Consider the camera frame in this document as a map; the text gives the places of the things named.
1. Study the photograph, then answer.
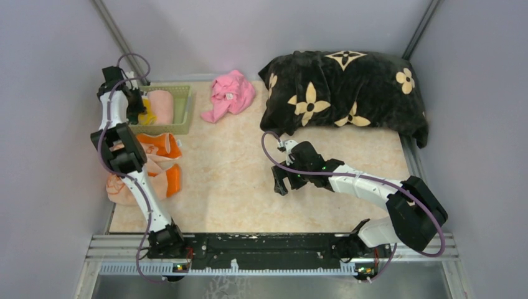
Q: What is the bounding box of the pink towel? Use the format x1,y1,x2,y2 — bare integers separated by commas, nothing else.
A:
200,70,256,123

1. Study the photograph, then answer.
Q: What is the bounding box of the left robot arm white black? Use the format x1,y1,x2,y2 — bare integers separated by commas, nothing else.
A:
90,65,187,259

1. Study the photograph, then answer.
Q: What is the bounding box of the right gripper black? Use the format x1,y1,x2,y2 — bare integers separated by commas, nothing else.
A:
272,157,312,195

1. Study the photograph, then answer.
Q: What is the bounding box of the black floral pillow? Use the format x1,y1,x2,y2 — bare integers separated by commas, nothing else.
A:
259,50,429,148

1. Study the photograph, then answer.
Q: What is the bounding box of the rolled peach towel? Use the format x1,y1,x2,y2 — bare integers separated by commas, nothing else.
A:
147,90,174,125

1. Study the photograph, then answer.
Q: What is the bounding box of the orange peach towel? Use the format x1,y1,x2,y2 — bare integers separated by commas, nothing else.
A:
106,133,182,206

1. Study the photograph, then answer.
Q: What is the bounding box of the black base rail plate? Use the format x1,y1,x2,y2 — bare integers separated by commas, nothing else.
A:
146,233,391,271

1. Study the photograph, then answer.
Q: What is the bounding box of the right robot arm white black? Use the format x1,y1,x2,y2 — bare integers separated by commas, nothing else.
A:
271,140,448,257

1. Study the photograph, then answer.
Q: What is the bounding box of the grey yellow duck towel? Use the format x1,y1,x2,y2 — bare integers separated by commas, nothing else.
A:
138,96,157,126

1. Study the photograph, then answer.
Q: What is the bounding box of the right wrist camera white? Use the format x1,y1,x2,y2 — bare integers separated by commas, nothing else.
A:
277,140,298,156

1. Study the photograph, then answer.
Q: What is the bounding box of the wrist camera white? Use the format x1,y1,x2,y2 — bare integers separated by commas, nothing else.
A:
123,71,139,90
277,140,298,156

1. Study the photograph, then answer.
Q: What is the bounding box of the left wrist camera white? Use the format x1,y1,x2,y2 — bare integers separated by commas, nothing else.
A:
123,71,139,90

